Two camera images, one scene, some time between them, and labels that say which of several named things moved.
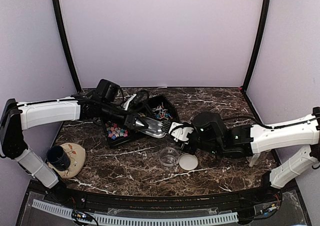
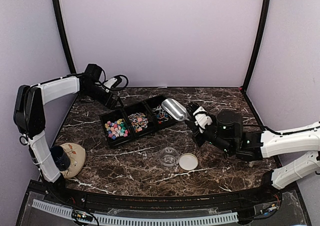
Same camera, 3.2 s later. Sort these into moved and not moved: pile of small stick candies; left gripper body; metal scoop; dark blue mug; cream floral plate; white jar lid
Moved: left gripper body; metal scoop
Not moved: white jar lid; pile of small stick candies; cream floral plate; dark blue mug
